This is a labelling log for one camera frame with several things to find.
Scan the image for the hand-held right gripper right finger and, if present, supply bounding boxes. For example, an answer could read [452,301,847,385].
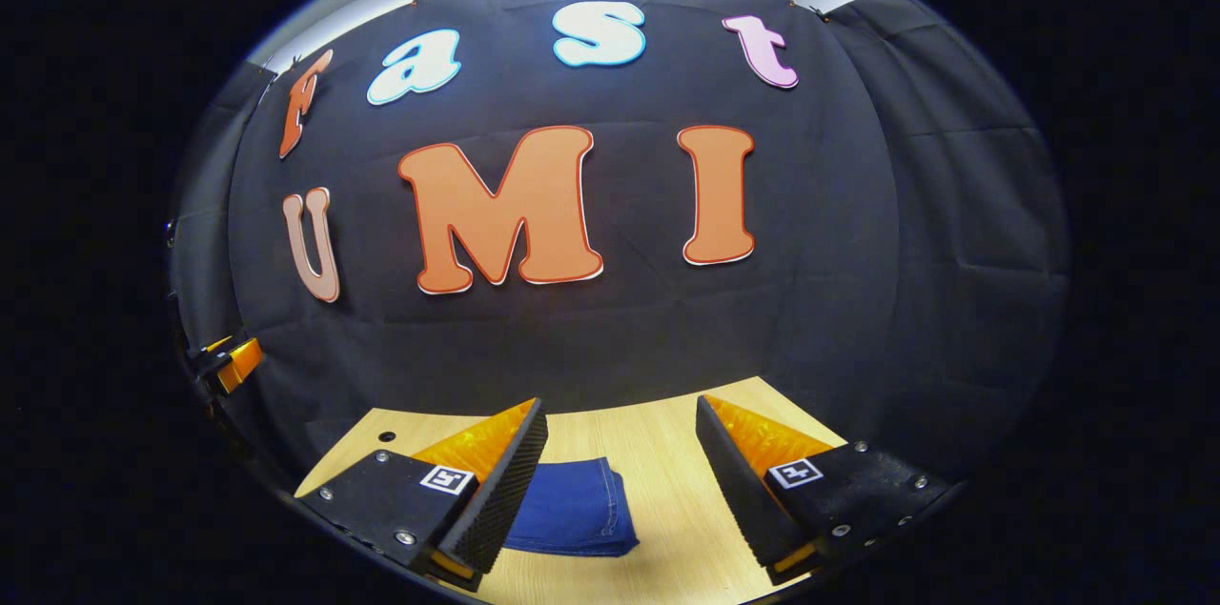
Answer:
[695,393,954,587]

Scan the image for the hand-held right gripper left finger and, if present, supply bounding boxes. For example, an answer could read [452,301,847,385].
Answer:
[297,397,550,593]

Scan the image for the blue jeans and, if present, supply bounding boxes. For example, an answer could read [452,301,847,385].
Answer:
[502,456,641,558]

